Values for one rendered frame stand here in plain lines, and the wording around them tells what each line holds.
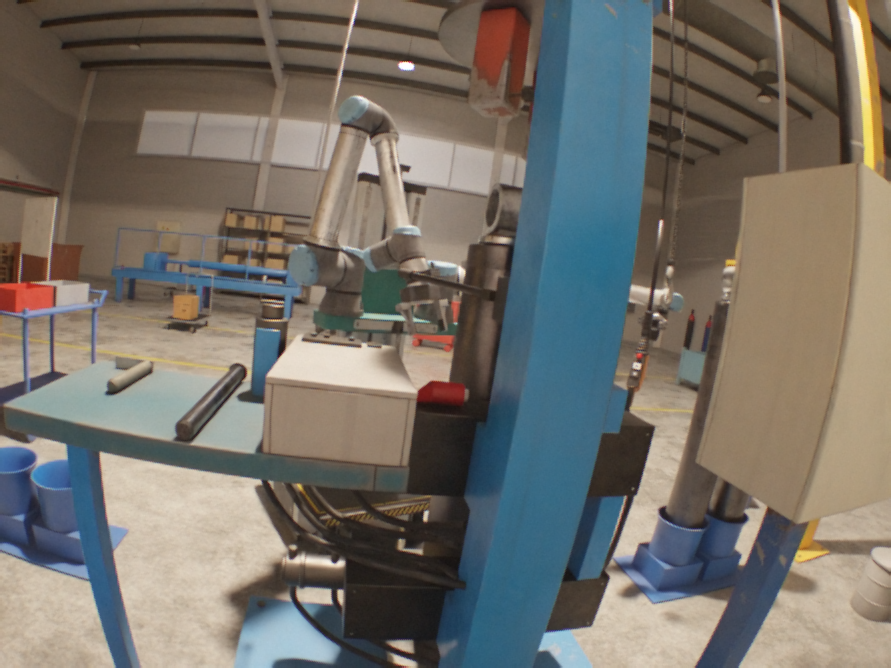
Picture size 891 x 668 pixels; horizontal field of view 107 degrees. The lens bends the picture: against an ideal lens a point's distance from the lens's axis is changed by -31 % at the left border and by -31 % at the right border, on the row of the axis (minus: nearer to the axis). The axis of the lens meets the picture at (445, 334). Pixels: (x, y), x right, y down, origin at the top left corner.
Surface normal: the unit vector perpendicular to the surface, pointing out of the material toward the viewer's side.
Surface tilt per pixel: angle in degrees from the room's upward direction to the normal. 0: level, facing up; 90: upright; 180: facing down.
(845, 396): 90
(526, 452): 90
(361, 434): 90
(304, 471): 90
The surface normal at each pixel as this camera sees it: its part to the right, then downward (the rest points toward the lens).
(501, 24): -0.52, 0.03
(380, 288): 0.57, 0.19
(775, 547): -0.97, -0.11
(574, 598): 0.18, 0.15
